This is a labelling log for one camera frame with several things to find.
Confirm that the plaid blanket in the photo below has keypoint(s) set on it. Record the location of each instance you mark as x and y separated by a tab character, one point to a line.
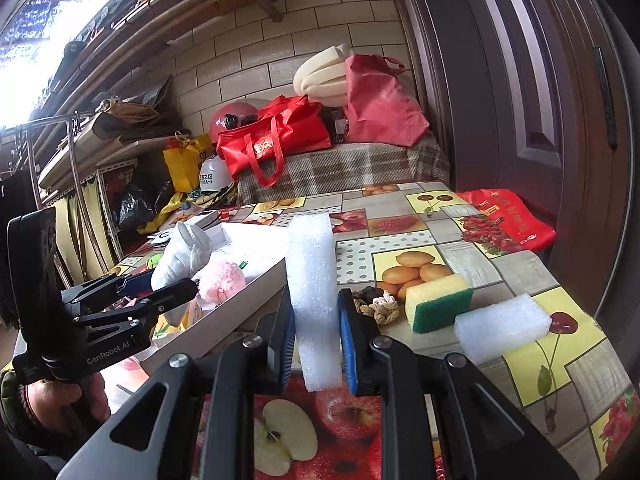
349	166

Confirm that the left hand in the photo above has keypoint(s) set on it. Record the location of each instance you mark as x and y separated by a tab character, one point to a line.
52	403

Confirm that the yellow shopping bag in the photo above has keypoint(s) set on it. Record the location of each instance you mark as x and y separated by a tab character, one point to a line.
184	157

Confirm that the red plastic bag on stool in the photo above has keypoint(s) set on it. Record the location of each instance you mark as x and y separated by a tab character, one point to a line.
503	224

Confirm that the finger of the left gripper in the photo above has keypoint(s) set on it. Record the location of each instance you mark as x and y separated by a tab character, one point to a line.
150	294
105	291

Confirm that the large white foam block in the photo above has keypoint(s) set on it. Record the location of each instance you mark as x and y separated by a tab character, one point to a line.
487	333

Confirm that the pink helmet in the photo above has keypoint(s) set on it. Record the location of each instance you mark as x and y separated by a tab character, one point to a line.
231	116

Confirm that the pink fluffy plush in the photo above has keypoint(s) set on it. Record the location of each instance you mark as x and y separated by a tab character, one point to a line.
219	281

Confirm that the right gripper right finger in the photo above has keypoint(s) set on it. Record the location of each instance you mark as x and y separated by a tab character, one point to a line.
481	433

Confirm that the metal storage shelf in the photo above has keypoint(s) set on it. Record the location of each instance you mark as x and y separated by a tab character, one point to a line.
73	183

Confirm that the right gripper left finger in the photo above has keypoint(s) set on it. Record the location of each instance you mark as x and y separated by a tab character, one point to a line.
194	418

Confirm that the red tote bag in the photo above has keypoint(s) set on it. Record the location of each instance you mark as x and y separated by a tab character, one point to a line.
286	126

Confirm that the white hard hat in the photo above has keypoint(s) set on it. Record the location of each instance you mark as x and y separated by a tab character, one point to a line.
214	175

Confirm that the green yellow scrub sponge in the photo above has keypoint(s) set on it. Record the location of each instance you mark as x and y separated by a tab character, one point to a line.
434	305

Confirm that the cream foam roll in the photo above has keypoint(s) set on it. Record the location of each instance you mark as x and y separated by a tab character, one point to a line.
322	78

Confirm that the white cardboard box tray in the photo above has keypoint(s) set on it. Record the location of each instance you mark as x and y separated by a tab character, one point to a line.
246	269

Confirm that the white socks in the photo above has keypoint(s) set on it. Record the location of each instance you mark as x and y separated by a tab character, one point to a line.
187	252

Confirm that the white power bank device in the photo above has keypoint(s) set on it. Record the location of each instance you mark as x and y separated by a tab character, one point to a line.
204	220

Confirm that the fruit print tablecloth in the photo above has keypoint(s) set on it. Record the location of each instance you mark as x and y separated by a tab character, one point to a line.
402	335

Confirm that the black plastic bag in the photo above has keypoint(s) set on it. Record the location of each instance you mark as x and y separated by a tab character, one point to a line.
141	202

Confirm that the pink red cloth bag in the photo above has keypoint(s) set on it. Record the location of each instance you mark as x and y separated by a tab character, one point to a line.
379	107

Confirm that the long white foam block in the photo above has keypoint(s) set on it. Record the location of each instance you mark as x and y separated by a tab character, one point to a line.
311	266

